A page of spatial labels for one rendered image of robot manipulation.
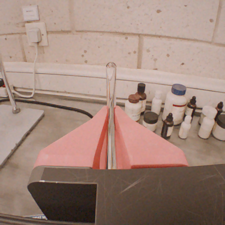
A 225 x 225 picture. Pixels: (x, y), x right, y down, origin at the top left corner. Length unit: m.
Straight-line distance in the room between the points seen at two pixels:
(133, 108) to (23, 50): 0.50
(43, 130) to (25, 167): 0.13
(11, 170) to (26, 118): 0.19
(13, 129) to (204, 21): 0.64
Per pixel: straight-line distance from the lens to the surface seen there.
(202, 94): 0.61
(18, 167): 0.47
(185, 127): 0.49
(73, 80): 0.64
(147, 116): 0.50
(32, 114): 0.60
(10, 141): 0.53
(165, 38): 0.59
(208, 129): 0.52
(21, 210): 0.40
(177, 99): 0.51
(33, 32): 0.68
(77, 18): 0.62
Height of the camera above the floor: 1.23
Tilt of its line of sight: 36 degrees down
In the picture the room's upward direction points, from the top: straight up
